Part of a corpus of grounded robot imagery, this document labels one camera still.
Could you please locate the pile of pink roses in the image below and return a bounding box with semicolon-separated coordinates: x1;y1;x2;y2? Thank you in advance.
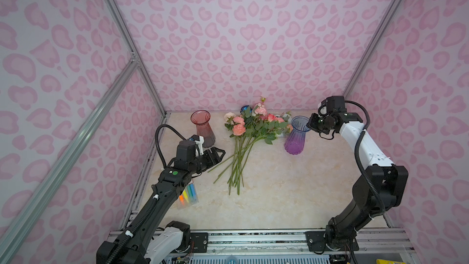
216;97;292;193

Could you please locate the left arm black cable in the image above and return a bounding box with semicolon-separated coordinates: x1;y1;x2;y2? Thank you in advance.
154;124;187;169

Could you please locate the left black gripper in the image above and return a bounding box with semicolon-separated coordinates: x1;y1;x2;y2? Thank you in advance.
189;146;225;176

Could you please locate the blue rose stem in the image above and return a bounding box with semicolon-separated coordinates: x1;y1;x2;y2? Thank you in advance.
240;105;253;124

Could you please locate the pack of coloured markers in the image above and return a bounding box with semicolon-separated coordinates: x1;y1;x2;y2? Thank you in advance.
178;181;199;208

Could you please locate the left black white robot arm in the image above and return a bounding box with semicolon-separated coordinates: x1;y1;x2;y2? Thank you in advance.
96;139;226;264

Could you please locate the diagonal aluminium frame bar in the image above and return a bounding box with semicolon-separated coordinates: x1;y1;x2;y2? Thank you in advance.
1;61;139;264

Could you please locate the pink spray rose stem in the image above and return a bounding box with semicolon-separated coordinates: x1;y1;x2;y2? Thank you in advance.
228;116;246;194

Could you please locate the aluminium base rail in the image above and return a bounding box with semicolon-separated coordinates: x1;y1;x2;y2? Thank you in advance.
96;222;419;264

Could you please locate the red glass vase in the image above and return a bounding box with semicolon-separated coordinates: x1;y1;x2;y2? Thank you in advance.
191;110;216;148

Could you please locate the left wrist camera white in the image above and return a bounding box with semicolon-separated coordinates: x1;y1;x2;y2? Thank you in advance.
189;135;205;156

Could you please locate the purple blue glass vase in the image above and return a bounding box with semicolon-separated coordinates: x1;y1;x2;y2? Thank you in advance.
284;116;310;155

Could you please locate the cream peach rose stem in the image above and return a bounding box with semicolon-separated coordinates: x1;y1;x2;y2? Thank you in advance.
224;112;236;123

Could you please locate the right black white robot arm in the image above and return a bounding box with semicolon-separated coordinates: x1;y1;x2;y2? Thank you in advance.
307;96;409;254

